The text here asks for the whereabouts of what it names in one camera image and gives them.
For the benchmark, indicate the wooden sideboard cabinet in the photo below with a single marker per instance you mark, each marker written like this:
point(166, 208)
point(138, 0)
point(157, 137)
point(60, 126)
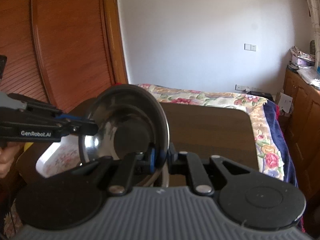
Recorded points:
point(302, 132)

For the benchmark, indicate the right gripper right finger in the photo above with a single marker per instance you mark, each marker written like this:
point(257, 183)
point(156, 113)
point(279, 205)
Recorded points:
point(190, 165)

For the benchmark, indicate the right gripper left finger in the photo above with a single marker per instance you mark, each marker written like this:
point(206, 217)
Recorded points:
point(139, 169)

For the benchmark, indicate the wooden louvered wardrobe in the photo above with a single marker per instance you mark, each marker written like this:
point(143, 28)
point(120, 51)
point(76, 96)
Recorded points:
point(61, 51)

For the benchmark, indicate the wall light switch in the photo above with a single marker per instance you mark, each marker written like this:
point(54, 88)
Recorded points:
point(250, 47)

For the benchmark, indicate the person left hand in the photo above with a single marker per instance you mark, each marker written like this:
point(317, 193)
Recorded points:
point(7, 157)

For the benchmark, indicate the stack of boxes and papers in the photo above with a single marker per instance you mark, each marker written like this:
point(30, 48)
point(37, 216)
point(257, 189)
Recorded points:
point(302, 59)

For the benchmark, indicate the floral bedspread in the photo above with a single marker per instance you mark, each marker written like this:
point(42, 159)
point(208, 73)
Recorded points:
point(241, 127)

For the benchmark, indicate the floral square plate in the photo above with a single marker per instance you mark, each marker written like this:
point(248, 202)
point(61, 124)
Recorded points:
point(57, 158)

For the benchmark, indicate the patterned curtain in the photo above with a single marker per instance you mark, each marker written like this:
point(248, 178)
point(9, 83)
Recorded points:
point(314, 12)

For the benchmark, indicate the small steel bowl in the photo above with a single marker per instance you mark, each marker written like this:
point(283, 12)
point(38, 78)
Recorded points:
point(129, 120)

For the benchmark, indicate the wall power outlet strip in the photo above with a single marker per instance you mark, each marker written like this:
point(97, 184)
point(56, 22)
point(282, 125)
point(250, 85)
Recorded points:
point(246, 88)

